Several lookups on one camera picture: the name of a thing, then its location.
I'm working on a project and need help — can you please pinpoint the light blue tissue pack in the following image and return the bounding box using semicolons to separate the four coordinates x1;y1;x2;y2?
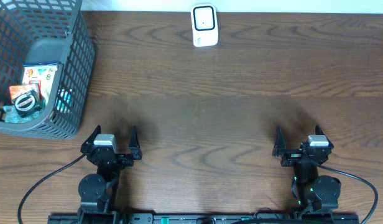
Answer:
56;89;73;113

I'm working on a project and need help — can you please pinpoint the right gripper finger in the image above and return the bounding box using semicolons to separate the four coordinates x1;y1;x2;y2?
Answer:
272;126;287;157
315;124;334;149

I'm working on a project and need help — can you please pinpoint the large yellow snack bag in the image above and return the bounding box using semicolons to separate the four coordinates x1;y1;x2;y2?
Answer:
22;63;58;104

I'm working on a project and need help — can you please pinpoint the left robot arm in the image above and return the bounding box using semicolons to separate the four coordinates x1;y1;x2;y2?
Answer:
77;126;142;223

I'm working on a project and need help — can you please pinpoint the small orange carton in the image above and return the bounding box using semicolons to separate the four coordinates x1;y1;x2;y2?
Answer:
9;83;39;101

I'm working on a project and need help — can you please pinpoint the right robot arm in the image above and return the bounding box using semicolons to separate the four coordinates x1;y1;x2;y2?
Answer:
272;126;341;220

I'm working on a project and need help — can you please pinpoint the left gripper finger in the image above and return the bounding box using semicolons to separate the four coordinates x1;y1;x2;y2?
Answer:
128;126;142;160
80;125;101;154

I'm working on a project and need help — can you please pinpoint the grey plastic mesh basket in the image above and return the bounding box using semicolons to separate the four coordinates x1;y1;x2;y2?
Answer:
0;0;95;139

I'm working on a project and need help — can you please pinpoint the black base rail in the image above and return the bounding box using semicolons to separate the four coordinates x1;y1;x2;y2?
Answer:
47;213;359;224

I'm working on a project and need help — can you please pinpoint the teal snack packet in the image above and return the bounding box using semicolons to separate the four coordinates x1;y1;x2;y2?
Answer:
3;105;44;124

